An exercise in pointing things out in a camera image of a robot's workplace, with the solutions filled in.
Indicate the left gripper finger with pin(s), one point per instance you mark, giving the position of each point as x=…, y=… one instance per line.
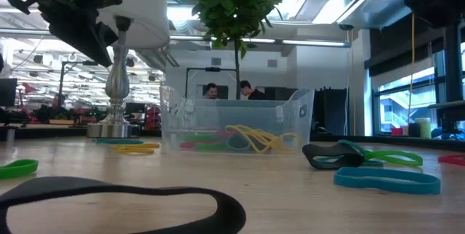
x=108, y=33
x=78, y=34

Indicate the yellow rubber band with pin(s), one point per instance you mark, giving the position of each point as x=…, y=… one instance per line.
x=134, y=149

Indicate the red rubber band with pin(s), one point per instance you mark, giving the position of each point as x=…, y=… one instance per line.
x=190, y=145
x=454, y=159

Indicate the wide black rubber band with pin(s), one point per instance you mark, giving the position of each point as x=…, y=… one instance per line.
x=72, y=183
x=354, y=159

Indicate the small green rubber band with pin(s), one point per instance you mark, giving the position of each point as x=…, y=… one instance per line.
x=214, y=147

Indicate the grey rubber band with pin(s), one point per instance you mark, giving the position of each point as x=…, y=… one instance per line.
x=236, y=147

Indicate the bands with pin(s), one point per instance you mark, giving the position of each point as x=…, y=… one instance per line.
x=254, y=136

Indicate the blue rubber band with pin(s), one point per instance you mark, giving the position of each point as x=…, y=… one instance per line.
x=399, y=187

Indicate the clear plastic bin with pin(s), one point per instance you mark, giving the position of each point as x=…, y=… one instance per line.
x=290, y=117

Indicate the white shade table lamp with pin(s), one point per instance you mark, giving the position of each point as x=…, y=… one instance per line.
x=116, y=81

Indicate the black computer monitor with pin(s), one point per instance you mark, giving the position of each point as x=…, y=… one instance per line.
x=7, y=92

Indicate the black side table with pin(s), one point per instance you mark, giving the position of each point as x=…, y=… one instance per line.
x=450, y=106

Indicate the person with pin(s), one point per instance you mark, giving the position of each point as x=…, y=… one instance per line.
x=250, y=90
x=211, y=90

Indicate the green potted plant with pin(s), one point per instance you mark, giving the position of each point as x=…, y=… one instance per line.
x=232, y=5

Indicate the pale green cylinder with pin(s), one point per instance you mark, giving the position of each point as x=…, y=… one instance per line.
x=424, y=128

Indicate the long ceiling tube light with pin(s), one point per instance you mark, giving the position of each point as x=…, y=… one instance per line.
x=312, y=42

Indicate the black cup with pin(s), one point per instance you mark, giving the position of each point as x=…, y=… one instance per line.
x=413, y=130

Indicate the red container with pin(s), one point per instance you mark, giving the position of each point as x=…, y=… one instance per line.
x=396, y=131

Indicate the black camera stand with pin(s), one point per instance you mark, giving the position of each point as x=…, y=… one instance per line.
x=61, y=81
x=212, y=69

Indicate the ceiling dome camera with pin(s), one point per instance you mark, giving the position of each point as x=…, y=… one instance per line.
x=346, y=27

